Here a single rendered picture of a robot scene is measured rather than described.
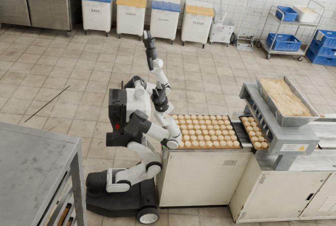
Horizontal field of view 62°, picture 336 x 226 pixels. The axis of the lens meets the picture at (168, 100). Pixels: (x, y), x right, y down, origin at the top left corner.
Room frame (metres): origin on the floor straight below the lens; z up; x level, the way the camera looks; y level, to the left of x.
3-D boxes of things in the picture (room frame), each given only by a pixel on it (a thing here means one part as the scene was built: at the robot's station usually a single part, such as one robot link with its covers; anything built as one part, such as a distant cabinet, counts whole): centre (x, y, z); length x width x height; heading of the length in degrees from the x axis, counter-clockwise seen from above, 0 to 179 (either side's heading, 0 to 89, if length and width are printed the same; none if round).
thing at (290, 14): (5.48, -1.97, 0.87); 0.40 x 0.30 x 0.16; 10
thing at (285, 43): (5.54, -2.16, 0.28); 0.56 x 0.38 x 0.20; 104
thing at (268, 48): (5.55, -2.16, 0.57); 0.85 x 0.58 x 1.13; 103
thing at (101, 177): (1.57, 0.30, 0.19); 0.64 x 0.52 x 0.33; 103
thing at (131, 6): (5.32, 0.99, 0.38); 0.64 x 0.54 x 0.77; 7
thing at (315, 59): (5.58, -3.11, 0.10); 0.60 x 0.40 x 0.20; 94
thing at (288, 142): (1.84, -0.88, 1.01); 0.72 x 0.33 x 0.34; 12
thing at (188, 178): (1.73, -0.38, 0.45); 0.70 x 0.34 x 0.90; 102
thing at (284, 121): (1.84, -0.88, 1.25); 0.56 x 0.29 x 0.14; 12
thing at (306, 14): (5.59, -2.33, 0.89); 0.44 x 0.36 x 0.20; 15
